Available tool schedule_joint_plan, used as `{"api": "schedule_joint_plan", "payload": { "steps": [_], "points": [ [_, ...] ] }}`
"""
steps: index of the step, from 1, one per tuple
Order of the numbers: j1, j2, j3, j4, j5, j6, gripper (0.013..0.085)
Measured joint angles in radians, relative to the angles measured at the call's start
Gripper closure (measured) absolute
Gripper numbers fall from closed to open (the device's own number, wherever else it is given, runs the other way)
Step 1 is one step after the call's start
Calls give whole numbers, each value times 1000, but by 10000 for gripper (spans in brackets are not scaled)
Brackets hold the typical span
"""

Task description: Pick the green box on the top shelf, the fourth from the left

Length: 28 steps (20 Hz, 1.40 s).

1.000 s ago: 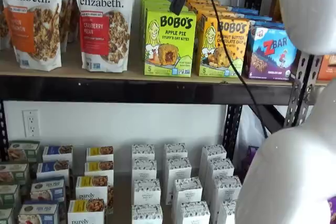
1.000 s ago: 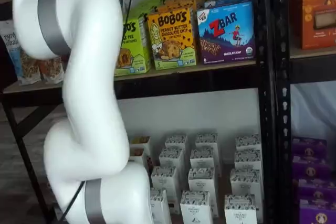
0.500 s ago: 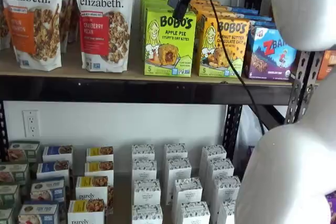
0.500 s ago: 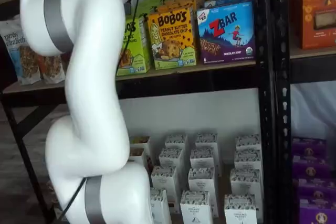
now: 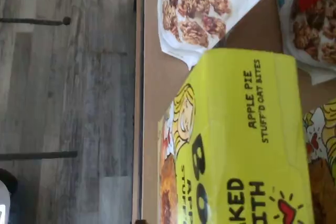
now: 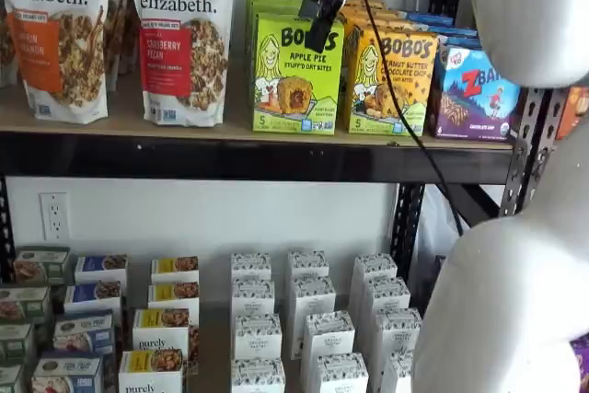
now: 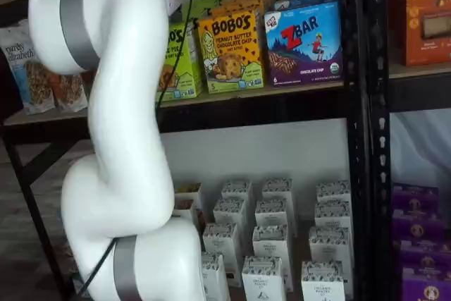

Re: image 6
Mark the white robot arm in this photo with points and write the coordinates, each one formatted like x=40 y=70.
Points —
x=506 y=296

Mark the yellow Bobo's peanut butter box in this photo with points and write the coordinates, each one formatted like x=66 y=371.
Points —
x=384 y=13
x=391 y=26
x=368 y=2
x=400 y=103

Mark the blue purple Zbar box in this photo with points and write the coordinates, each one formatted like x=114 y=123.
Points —
x=428 y=18
x=462 y=42
x=455 y=31
x=474 y=103

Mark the black metal shelf rack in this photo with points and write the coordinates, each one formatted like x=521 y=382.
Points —
x=230 y=158

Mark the wooden shelf board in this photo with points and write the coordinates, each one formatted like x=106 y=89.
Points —
x=119 y=110

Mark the white organic pantry box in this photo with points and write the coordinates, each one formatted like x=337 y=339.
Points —
x=253 y=298
x=257 y=377
x=387 y=296
x=341 y=374
x=250 y=266
x=396 y=374
x=307 y=266
x=373 y=269
x=257 y=338
x=327 y=338
x=396 y=333
x=313 y=296

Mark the black neighbouring shelf rack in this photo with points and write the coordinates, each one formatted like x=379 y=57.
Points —
x=554 y=121

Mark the orange snack box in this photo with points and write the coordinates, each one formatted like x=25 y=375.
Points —
x=573 y=112

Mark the yellow label granola box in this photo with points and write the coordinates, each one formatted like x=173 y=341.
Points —
x=161 y=328
x=175 y=268
x=152 y=372
x=174 y=295

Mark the blue label oatmeal box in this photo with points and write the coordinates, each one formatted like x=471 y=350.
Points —
x=83 y=333
x=101 y=266
x=92 y=296
x=66 y=374

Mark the green label oatmeal box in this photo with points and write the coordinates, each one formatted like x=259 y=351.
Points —
x=10 y=379
x=16 y=342
x=41 y=264
x=23 y=303

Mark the granola bag red label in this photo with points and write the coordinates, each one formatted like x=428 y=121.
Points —
x=184 y=43

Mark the white granola pouch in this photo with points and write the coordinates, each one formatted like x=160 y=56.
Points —
x=117 y=38
x=7 y=43

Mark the granola bag orange label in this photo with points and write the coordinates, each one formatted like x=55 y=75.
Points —
x=60 y=43

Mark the white wall outlet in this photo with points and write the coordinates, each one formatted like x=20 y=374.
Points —
x=54 y=216

